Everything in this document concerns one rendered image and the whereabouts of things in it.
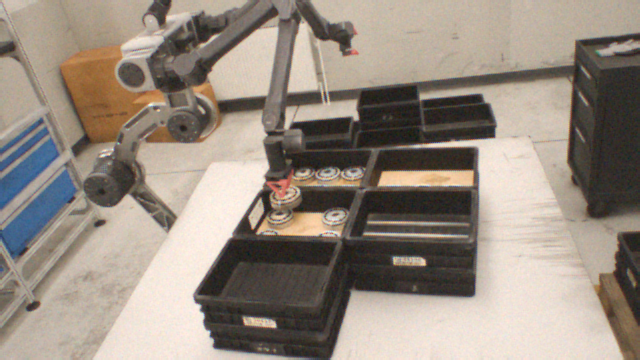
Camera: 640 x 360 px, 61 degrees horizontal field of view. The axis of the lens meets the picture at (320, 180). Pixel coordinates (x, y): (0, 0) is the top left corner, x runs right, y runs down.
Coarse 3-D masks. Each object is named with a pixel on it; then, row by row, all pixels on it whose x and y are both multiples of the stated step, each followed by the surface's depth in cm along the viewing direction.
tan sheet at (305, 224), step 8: (296, 216) 206; (304, 216) 205; (312, 216) 204; (320, 216) 204; (264, 224) 205; (296, 224) 202; (304, 224) 201; (312, 224) 200; (320, 224) 199; (280, 232) 199; (288, 232) 198; (296, 232) 197; (304, 232) 197; (312, 232) 196; (320, 232) 195
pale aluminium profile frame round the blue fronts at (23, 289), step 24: (0, 0) 311; (24, 48) 327; (48, 120) 348; (48, 168) 337; (72, 168) 366; (24, 192) 316; (0, 216) 297; (96, 216) 386; (0, 240) 298; (72, 240) 357; (48, 264) 334; (0, 288) 296; (24, 288) 313
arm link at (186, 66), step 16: (272, 0) 178; (256, 16) 179; (272, 16) 182; (224, 32) 181; (240, 32) 179; (208, 48) 180; (224, 48) 180; (176, 64) 179; (192, 64) 178; (208, 64) 181
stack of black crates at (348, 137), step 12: (312, 120) 337; (324, 120) 336; (336, 120) 335; (348, 120) 334; (312, 132) 341; (324, 132) 340; (336, 132) 339; (348, 132) 338; (312, 144) 313; (324, 144) 314; (336, 144) 312; (348, 144) 312
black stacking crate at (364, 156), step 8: (336, 152) 225; (344, 152) 224; (352, 152) 223; (360, 152) 222; (368, 152) 221; (296, 160) 233; (304, 160) 232; (312, 160) 231; (320, 160) 230; (328, 160) 228; (336, 160) 227; (344, 160) 226; (352, 160) 225; (360, 160) 224; (296, 168) 235; (320, 168) 232; (344, 168) 229
